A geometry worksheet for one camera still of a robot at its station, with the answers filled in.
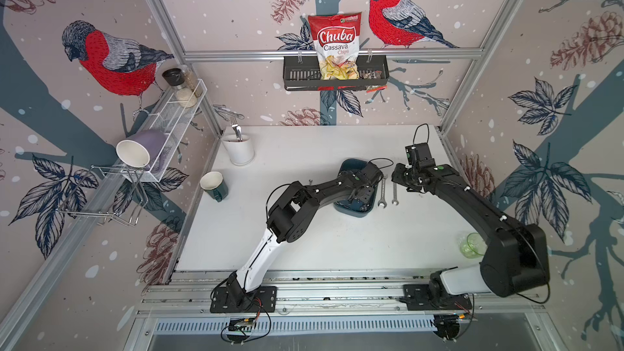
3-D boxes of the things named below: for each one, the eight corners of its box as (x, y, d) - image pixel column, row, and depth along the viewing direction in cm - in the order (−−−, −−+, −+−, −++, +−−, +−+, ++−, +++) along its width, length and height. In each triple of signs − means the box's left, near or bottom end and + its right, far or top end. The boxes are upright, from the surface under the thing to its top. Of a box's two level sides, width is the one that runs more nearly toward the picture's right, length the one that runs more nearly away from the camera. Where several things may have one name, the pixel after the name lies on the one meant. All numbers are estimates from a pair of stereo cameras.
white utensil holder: (228, 166, 109) (219, 149, 100) (233, 149, 116) (226, 131, 106) (253, 166, 109) (246, 148, 100) (256, 149, 116) (251, 131, 106)
